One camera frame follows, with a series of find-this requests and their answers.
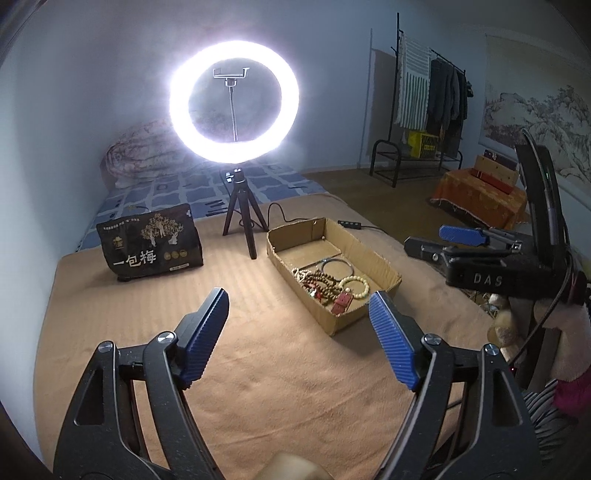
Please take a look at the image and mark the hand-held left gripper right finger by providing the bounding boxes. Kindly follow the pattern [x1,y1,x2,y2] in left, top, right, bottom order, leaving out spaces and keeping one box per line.
[368,291,543,480]

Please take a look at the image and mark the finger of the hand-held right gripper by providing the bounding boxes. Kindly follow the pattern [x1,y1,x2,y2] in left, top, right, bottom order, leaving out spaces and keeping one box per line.
[438,224,522,252]
[404,237,465,267]

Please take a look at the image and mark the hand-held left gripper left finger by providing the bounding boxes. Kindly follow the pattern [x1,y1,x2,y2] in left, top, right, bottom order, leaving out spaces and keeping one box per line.
[53,287,230,480]

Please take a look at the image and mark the red pouch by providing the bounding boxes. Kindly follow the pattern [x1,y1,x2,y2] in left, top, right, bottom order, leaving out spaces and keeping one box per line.
[331,292,354,317]

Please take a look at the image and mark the white bead bracelet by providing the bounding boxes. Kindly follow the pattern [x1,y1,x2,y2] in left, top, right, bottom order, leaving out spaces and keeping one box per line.
[338,275,371,299]

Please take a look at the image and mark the brown wooden bead necklace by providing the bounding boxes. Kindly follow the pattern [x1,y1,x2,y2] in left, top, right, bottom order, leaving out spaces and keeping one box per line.
[292,267,345,308]

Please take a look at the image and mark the blue bangle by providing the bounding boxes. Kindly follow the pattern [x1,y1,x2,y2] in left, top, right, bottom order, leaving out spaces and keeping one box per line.
[320,257,354,279]

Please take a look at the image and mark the person's right forearm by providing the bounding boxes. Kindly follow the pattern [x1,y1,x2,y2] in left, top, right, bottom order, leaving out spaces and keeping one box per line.
[540,302,591,384]

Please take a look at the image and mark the orange cloth covered stand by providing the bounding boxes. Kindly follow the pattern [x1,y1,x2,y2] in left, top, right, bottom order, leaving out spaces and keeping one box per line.
[429,168,529,232]

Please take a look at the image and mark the beige fluffy cloth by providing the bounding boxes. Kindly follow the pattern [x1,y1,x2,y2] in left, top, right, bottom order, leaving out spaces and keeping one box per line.
[487,293,525,347]

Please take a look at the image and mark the small cardboard box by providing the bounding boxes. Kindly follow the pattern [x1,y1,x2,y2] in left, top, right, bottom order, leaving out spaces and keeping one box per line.
[475,154,520,195]

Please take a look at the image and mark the yellow crate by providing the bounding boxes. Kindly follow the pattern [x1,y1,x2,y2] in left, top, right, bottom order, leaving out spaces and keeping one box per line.
[407,130,439,160]

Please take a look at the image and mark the black snack bag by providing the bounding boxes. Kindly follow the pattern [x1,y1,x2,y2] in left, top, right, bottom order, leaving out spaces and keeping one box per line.
[96,203,205,282]

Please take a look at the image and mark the pink cloth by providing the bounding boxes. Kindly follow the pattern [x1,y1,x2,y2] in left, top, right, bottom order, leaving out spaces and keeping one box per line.
[554,369,591,418]

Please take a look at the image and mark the landscape scroll painting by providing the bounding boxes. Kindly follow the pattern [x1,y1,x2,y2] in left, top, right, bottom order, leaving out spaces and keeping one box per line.
[482,30,591,204]

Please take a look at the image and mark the black tripod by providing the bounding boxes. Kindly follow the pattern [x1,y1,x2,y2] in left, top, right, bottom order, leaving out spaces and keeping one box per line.
[222,168,269,259]

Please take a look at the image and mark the dark hanging clothes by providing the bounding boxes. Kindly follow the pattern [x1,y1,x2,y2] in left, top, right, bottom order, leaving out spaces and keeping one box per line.
[426,58,474,139]

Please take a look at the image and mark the blue patterned bedsheet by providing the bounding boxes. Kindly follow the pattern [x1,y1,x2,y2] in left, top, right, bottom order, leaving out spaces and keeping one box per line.
[76,161,324,252]

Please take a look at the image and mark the beige rounded object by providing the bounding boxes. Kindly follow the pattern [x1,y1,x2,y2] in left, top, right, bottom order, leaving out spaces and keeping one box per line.
[272,452,333,480]

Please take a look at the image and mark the striped fringed towel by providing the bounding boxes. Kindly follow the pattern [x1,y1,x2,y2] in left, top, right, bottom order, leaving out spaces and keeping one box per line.
[397,32,432,130]

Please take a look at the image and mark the striped grey clothing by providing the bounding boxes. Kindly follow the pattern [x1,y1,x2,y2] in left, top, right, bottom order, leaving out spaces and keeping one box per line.
[519,378,591,480]

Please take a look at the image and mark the folded floral quilt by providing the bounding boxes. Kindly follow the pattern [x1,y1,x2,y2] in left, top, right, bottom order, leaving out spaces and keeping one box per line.
[100,119,195,190]

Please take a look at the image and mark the black clothes rack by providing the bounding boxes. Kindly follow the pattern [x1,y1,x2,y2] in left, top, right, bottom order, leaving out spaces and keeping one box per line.
[369,13,467,188]

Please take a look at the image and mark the phone holder clamp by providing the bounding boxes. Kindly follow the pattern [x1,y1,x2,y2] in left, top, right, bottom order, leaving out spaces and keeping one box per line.
[212,67,251,143]

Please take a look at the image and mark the black braided cable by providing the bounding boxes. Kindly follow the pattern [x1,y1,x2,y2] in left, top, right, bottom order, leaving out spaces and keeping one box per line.
[508,258,575,370]

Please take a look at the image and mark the black power cable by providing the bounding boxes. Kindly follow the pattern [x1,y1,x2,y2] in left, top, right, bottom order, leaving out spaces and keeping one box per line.
[240,202,340,229]

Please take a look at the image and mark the ring light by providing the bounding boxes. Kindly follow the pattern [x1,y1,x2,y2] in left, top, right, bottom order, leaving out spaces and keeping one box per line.
[168,30,301,163]

